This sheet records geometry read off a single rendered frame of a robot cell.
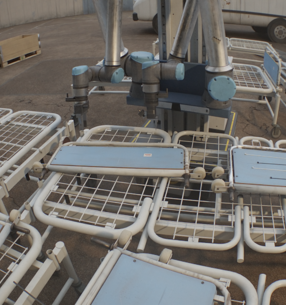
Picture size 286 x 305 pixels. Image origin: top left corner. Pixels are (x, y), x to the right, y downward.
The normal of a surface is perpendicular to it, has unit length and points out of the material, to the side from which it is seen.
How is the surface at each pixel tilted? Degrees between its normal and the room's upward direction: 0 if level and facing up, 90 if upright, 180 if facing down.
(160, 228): 90
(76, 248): 0
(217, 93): 95
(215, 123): 90
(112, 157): 1
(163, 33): 90
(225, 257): 0
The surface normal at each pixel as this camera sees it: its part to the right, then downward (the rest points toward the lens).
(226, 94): -0.12, 0.59
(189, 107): -0.37, 0.50
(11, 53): 0.83, 0.26
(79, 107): -0.12, 0.35
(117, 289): 0.08, -0.82
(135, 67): -0.57, 0.41
